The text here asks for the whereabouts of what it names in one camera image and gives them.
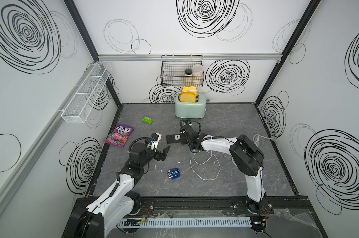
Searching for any black power strip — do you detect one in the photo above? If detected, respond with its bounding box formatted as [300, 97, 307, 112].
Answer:
[166, 134, 187, 145]

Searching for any white USB charging cable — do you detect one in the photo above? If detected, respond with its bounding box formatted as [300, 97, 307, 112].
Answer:
[189, 149, 222, 182]

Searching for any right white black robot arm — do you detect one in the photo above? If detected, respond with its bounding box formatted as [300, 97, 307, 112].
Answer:
[179, 120, 266, 214]

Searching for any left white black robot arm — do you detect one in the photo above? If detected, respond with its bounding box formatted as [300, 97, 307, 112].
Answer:
[62, 133, 170, 238]

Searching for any blue electric shaver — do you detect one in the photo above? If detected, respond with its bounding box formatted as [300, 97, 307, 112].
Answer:
[168, 168, 180, 179]

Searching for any mint green toaster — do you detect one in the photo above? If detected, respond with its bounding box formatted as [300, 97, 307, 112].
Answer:
[174, 91, 207, 119]

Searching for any green candy packet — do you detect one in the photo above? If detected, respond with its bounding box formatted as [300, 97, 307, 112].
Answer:
[141, 116, 154, 125]

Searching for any purple Fox's candy bag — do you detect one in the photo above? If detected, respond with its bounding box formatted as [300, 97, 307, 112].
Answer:
[105, 123, 135, 147]

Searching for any yellow sponge front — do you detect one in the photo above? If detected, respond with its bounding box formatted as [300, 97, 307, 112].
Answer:
[179, 91, 197, 103]

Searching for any yellow sponge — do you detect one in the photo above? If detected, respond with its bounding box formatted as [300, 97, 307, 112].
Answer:
[181, 87, 197, 98]
[179, 91, 197, 103]

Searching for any yellow sponge back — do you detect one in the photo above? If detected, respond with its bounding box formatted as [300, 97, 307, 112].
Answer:
[181, 87, 197, 98]

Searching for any white lid clear jar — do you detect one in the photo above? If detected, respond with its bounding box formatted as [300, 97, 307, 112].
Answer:
[192, 64, 204, 87]

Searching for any black lid spice jar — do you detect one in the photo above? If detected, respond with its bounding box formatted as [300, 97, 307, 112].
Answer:
[185, 68, 193, 87]

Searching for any black wire basket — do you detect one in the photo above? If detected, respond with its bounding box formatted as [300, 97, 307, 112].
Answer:
[160, 55, 205, 88]

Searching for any white slotted cable duct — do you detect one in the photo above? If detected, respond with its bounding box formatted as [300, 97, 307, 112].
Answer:
[117, 217, 252, 229]

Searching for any white wire wall shelf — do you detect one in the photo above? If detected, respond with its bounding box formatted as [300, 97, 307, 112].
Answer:
[61, 62, 112, 123]

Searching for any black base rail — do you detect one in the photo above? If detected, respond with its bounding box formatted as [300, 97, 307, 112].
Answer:
[132, 196, 312, 216]

